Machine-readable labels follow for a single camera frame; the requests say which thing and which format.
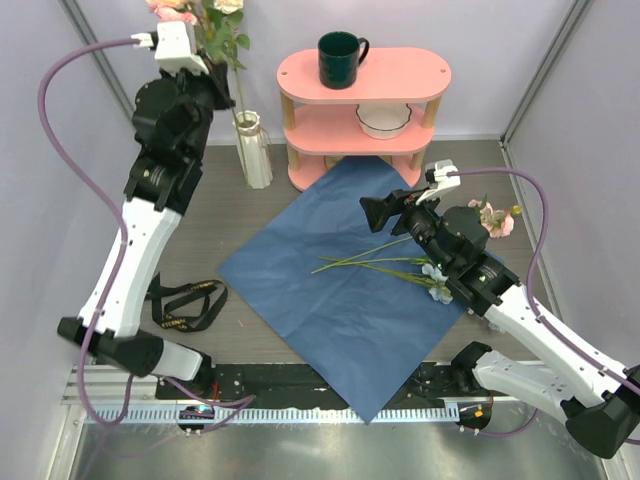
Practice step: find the white scalloped bowl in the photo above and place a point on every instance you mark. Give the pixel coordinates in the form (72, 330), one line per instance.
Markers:
(383, 121)

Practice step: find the floral round plate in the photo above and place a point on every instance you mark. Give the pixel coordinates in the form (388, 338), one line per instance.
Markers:
(331, 161)

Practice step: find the pink rose flower stem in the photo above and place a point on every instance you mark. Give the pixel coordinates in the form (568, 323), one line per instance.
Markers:
(174, 10)

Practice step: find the black ribbon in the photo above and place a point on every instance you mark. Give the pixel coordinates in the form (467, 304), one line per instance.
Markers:
(187, 308)

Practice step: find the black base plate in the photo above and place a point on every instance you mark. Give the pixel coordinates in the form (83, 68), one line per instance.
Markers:
(280, 386)

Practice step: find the pink three-tier shelf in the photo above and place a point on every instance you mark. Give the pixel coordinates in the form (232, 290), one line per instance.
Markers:
(320, 122)

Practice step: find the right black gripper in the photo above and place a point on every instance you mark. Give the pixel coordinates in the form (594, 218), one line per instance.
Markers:
(378, 211)

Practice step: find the white ribbed ceramic vase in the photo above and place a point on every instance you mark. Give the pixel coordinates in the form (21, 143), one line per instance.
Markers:
(252, 146)

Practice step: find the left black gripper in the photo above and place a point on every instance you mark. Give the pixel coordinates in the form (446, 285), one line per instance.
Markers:
(218, 71)

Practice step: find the artificial flower bunch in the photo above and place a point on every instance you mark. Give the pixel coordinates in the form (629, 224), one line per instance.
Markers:
(420, 270)

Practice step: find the green leafy flower stem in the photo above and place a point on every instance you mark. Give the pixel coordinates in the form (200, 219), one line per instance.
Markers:
(240, 41)

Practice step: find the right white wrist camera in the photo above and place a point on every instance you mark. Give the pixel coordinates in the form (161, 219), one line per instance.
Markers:
(441, 177)

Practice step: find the pink peony flower stem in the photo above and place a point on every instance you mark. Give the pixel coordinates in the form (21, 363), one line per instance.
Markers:
(498, 222)

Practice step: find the blue wrapping paper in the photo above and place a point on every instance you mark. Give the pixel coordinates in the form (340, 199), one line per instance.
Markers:
(365, 332)

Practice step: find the dark green mug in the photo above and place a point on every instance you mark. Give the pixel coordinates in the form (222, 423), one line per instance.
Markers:
(339, 56)

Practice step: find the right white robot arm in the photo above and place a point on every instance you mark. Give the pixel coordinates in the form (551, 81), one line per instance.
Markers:
(590, 393)

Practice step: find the white slotted cable duct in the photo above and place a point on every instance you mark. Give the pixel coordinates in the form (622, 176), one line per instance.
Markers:
(195, 413)

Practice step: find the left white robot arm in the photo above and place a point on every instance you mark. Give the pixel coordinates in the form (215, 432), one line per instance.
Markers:
(157, 195)

